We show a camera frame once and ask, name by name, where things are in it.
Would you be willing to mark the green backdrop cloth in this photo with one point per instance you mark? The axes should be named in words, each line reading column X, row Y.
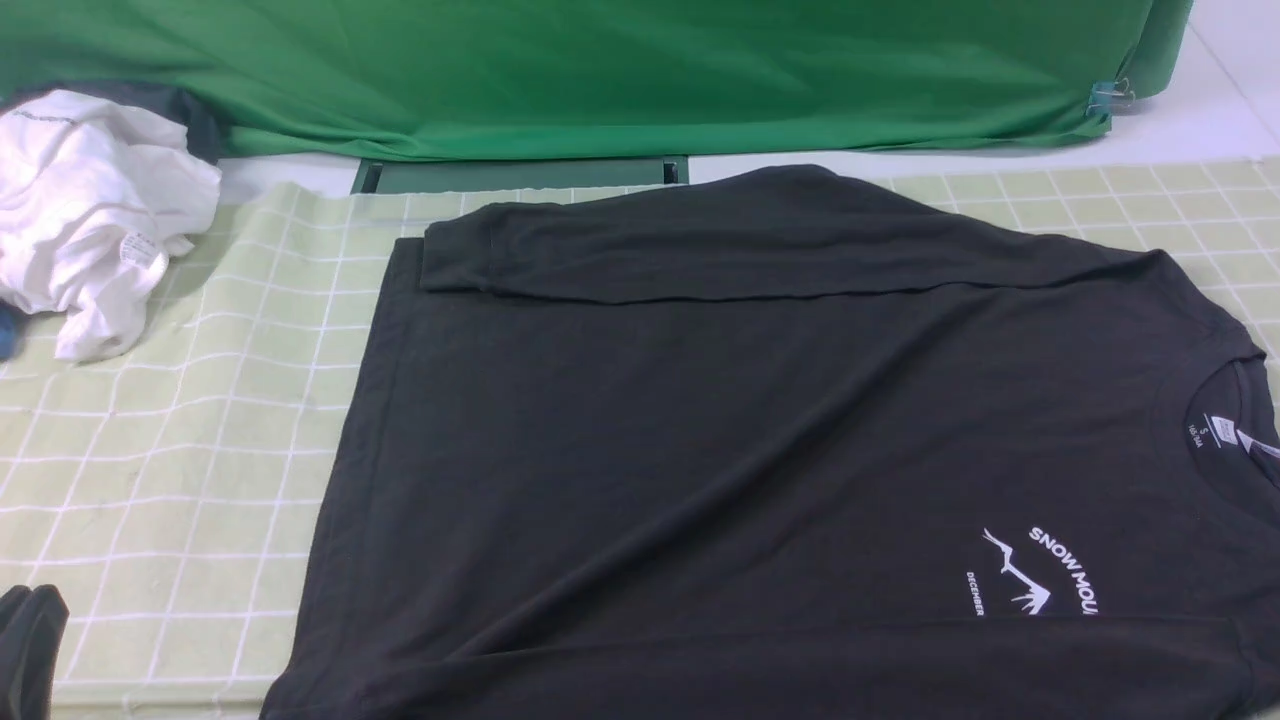
column 534, row 80

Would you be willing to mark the crumpled white shirt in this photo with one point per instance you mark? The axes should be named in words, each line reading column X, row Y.
column 97, row 199

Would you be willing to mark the dark gray long-sleeved shirt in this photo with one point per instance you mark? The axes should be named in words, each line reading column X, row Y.
column 791, row 446

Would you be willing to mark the blue binder clip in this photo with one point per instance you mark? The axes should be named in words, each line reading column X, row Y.
column 1109, row 98

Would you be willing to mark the small blue object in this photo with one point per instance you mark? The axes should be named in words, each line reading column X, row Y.
column 9, row 332

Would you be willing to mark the light green checkered tablecloth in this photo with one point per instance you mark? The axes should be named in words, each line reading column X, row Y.
column 171, row 494

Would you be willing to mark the dark gray garment behind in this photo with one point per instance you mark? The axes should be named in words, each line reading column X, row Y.
column 205, row 137

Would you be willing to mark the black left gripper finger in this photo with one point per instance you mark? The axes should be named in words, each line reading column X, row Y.
column 33, row 621

